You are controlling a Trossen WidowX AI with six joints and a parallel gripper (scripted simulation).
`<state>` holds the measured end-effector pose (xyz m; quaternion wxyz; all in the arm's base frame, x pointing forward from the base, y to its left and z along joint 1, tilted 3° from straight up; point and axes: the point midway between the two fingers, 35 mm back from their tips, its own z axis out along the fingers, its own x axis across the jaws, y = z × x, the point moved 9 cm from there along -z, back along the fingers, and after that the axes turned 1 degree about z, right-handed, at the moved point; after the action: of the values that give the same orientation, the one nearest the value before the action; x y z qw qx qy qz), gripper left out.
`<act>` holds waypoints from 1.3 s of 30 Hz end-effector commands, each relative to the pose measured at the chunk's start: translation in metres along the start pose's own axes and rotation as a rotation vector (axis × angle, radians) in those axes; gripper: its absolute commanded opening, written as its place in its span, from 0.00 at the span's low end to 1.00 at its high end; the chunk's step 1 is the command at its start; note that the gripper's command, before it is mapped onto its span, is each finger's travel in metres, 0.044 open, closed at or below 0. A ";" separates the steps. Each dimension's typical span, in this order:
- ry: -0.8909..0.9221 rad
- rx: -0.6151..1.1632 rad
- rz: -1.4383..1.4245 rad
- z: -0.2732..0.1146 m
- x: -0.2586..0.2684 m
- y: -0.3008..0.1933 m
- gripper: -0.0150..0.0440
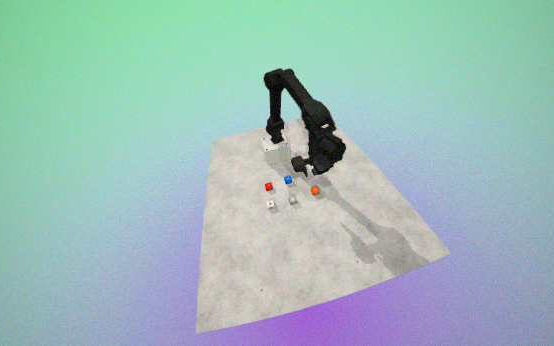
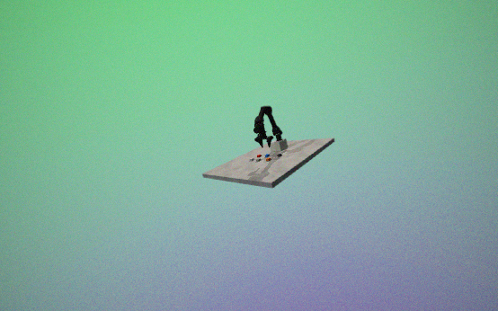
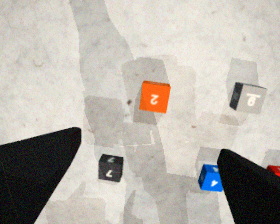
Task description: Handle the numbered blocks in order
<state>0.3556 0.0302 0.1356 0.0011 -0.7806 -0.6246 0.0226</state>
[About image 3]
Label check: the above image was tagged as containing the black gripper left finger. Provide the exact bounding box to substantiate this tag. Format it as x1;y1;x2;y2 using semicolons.
0;127;81;224

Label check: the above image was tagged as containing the blue block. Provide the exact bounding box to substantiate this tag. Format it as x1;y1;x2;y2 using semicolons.
197;164;224;192

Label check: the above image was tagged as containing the black cube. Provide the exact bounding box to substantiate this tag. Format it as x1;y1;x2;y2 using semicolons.
99;155;124;183

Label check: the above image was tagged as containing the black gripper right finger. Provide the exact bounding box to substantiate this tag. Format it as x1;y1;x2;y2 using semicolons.
216;148;280;224

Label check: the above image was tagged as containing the orange block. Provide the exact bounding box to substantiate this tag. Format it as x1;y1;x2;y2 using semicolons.
140;80;171;113

